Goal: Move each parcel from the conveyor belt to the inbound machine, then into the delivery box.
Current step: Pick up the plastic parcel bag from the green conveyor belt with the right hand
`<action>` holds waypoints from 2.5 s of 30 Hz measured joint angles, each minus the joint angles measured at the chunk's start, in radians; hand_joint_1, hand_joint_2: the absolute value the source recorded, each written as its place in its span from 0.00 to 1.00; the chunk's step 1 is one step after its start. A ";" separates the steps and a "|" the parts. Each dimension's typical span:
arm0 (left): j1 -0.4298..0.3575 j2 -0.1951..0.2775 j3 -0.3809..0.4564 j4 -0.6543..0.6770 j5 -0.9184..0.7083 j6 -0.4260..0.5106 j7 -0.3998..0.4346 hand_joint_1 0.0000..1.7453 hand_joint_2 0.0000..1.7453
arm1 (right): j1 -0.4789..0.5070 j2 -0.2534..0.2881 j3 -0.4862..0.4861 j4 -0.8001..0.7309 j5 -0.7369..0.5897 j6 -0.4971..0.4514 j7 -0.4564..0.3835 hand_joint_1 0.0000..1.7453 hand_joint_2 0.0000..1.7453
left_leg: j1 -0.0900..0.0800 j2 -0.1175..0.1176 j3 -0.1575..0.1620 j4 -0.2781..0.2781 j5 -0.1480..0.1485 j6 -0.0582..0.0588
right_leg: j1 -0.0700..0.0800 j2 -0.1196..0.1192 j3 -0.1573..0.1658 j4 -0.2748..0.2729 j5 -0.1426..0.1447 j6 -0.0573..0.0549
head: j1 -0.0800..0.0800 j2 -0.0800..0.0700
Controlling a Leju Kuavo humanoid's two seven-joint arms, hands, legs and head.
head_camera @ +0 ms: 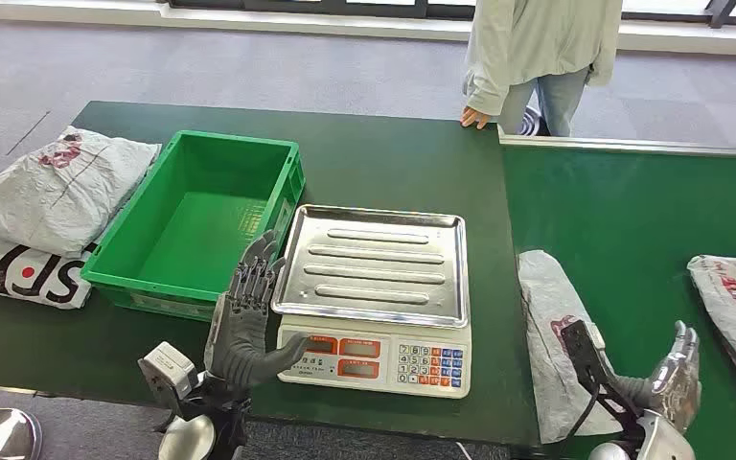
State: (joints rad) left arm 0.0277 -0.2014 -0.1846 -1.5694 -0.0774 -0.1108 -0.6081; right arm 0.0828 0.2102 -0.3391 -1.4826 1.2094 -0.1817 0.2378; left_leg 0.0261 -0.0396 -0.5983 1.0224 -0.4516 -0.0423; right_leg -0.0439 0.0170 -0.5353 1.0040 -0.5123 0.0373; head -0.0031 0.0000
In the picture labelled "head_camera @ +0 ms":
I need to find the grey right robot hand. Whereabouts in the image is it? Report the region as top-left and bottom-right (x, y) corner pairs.
(613, 320), (703, 437)

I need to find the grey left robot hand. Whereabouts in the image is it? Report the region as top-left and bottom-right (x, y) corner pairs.
(203, 229), (311, 390)

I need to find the green conveyor belt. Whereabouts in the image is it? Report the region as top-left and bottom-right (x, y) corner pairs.
(499, 146), (736, 460)

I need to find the white SF parcel bag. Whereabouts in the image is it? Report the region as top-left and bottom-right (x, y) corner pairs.
(0, 231), (100, 311)

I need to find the green plastic crate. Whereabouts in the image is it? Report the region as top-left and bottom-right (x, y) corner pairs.
(80, 129), (307, 323)

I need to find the white scale with steel tray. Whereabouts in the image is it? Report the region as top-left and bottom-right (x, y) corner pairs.
(270, 203), (473, 401)

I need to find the shiny silver robot shell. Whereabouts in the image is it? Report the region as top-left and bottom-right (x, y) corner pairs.
(0, 407), (44, 460)

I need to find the person's hand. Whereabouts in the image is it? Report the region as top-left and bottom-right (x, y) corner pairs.
(459, 105), (492, 130)

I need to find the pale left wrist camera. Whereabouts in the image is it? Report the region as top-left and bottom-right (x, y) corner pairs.
(138, 341), (199, 407)

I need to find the dark right wrist camera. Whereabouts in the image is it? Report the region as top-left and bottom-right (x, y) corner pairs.
(560, 319), (617, 398)

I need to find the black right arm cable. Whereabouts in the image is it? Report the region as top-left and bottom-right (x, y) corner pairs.
(557, 387), (604, 458)

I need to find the silver conveyor side rail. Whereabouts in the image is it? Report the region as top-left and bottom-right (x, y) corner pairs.
(497, 129), (736, 159)

